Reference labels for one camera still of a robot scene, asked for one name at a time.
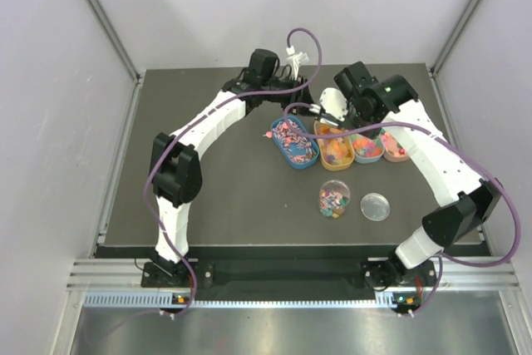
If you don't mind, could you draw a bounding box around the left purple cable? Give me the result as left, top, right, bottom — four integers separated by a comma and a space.
142, 27, 324, 318

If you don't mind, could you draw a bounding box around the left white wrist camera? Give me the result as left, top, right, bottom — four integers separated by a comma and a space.
286, 46, 310, 80

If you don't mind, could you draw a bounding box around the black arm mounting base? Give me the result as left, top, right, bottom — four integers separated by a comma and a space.
141, 259, 436, 289

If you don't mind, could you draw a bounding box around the blue tray of lollipops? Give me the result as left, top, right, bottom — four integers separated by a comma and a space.
269, 116, 320, 170

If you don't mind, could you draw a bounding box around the light blue tray of gummies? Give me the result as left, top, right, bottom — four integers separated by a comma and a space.
350, 134, 384, 165

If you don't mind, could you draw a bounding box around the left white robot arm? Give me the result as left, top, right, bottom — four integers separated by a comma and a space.
145, 47, 312, 286

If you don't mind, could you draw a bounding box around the pink tray of star candies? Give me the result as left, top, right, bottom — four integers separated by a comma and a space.
380, 131, 410, 163

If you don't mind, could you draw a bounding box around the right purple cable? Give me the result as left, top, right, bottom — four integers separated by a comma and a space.
282, 101, 523, 318

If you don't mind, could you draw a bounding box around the clear round jar lid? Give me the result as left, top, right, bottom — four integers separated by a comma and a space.
360, 193, 391, 222

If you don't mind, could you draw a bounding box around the clear plastic jar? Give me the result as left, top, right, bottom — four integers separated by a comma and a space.
318, 180, 351, 219

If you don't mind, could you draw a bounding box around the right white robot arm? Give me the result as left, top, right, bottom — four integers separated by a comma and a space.
334, 62, 501, 285

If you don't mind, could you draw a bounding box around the purple cable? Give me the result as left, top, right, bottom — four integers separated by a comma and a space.
282, 101, 523, 318
142, 27, 324, 318

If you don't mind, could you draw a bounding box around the yellow tray of popsicle candies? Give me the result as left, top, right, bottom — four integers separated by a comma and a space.
313, 121, 355, 171

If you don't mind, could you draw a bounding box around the grey slotted cable duct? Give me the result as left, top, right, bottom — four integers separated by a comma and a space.
82, 291, 421, 309

